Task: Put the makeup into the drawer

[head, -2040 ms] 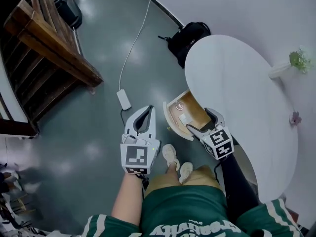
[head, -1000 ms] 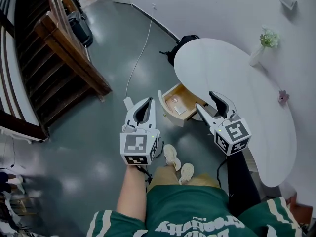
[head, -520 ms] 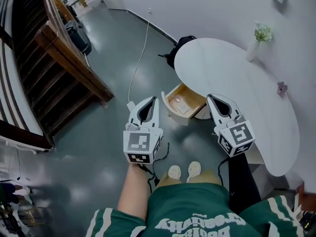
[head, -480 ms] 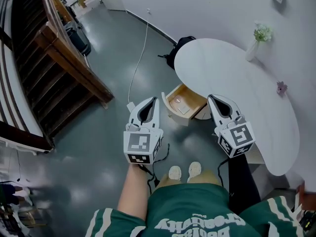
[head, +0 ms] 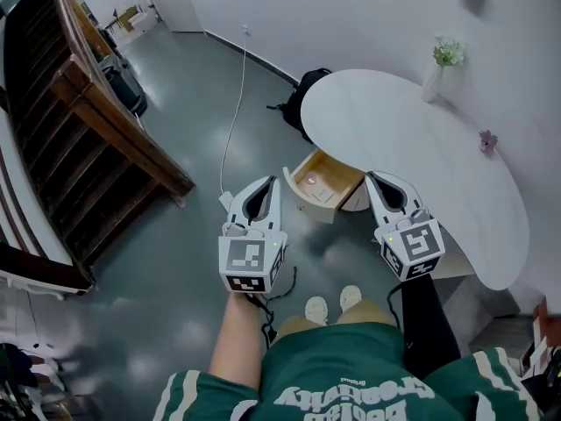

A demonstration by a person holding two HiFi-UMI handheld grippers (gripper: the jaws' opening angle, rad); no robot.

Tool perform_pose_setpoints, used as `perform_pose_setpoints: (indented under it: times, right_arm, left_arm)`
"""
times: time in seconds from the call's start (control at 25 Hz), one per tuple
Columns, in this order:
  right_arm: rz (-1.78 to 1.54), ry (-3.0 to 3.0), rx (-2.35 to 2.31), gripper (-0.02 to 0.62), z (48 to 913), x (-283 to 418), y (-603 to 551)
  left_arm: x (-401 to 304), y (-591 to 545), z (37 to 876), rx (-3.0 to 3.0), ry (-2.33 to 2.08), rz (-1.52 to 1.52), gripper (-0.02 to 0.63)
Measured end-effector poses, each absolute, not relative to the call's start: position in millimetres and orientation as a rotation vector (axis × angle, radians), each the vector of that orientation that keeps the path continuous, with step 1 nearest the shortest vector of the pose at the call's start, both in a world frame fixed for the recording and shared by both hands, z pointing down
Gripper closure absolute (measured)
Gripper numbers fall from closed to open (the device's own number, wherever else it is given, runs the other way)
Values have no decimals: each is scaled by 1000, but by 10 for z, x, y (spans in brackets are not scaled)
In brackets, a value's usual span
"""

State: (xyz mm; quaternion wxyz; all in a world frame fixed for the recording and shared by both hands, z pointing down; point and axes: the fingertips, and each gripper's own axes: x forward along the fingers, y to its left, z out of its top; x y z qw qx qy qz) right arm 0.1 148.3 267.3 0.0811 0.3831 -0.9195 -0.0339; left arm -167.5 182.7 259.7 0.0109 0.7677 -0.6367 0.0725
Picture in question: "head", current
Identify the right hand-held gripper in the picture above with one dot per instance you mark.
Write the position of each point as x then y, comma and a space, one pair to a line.
412, 248

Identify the small pink potted plant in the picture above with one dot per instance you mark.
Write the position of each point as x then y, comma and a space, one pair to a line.
487, 140

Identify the dark grey rolling case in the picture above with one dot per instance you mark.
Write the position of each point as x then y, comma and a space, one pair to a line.
125, 86

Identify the person's khaki shorts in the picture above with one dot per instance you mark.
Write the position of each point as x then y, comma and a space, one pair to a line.
337, 318

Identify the white flower bouquet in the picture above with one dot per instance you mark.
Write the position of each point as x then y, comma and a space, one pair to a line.
448, 52

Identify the white door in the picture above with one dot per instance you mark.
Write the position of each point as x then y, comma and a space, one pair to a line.
173, 0

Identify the person's beige shoe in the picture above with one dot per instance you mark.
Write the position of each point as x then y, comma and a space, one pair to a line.
350, 298
316, 309

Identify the small pink round object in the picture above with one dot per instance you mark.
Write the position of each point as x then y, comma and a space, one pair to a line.
311, 179

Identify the white round table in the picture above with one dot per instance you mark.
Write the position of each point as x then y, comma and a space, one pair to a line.
416, 156

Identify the wooden staircase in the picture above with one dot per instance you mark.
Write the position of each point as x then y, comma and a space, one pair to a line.
74, 138

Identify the stack of cardboard boxes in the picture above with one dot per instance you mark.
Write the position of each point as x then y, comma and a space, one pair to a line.
541, 340

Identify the wooden bench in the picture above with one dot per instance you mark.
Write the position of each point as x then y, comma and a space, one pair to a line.
127, 18

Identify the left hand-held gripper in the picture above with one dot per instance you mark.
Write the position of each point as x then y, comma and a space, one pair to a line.
250, 261

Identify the large wooden drawer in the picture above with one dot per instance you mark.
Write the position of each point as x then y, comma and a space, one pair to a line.
320, 191

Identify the small white card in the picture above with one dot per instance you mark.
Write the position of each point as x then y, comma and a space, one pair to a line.
323, 195

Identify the person's right forearm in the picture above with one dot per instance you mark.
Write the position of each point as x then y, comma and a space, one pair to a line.
427, 323

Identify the white power adapter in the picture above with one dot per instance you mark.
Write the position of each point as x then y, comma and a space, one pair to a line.
225, 201

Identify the black backpack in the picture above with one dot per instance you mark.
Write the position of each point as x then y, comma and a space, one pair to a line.
298, 103

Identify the person's left forearm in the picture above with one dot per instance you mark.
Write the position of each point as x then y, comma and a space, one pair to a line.
239, 340

